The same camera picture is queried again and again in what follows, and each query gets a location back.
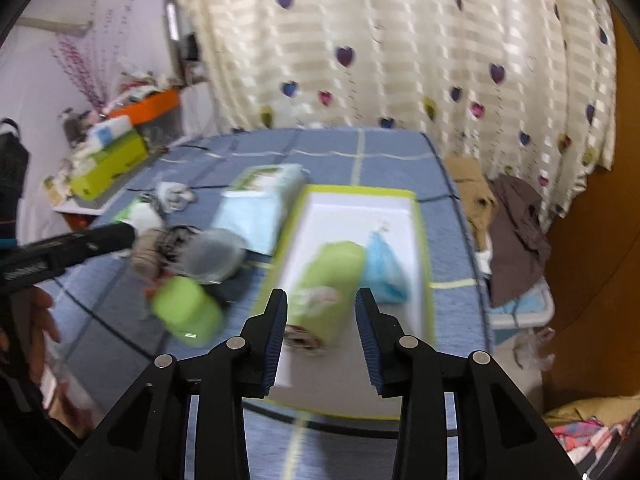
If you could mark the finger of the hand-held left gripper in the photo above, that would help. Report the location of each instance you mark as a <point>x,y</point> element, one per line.
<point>95,242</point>

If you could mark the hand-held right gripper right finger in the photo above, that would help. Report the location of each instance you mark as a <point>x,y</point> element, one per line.
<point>368,345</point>

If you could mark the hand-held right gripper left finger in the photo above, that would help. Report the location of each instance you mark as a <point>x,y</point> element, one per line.
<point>274,345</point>

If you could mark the beige socks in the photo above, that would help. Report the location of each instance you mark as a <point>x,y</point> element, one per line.
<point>147,255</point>

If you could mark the green towel with print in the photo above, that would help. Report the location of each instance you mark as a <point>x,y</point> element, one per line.
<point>327,275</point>

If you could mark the white box with green rim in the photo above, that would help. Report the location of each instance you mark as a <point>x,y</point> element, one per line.
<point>350,220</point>

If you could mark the person's left forearm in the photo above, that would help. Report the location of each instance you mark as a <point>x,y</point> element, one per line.
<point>30,420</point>

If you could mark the person's left hand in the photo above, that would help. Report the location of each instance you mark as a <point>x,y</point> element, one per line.
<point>41,320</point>

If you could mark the dark grey cloth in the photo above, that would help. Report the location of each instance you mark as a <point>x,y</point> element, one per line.
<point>232,292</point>

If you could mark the green cardboard box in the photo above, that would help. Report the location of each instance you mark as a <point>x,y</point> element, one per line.
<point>110,167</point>

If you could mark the glass jar with dark lid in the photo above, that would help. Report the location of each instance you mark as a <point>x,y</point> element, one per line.
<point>72,125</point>

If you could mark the pale grey sock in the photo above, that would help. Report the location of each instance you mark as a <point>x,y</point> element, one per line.
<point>175,197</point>

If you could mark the plain green rolled towel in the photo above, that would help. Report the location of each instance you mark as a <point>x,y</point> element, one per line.
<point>187,312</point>

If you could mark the white and blue box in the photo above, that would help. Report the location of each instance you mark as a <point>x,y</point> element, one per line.
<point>110,130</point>

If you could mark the clear storage bin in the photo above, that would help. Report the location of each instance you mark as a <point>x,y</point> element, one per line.
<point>162,127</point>

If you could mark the light blue wet wipes pack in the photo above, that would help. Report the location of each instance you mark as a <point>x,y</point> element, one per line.
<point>255,210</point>

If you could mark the purple decorative branches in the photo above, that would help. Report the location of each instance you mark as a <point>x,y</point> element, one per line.
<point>90,70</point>

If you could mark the orange plastic basket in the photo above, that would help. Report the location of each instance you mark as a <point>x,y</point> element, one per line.
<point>147,105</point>

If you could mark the pale blue storage bin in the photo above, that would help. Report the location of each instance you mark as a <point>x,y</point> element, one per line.
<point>525,312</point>

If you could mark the clear plastic bag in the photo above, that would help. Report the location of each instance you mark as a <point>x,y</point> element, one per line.
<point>532,350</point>

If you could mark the brown garment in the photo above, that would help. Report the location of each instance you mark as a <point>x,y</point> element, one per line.
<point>520,240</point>

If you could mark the blue plaid bedsheet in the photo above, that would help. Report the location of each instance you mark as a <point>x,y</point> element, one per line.
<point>380,160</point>

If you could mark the tan garment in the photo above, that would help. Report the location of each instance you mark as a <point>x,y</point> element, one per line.
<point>467,185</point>

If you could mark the colourful patterned cloth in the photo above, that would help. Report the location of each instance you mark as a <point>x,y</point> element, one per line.
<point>590,435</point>

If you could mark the wooden wardrobe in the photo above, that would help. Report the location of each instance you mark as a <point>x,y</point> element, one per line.
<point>595,260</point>

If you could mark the cream curtain with hearts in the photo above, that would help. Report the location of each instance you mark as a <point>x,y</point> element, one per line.
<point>400,45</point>

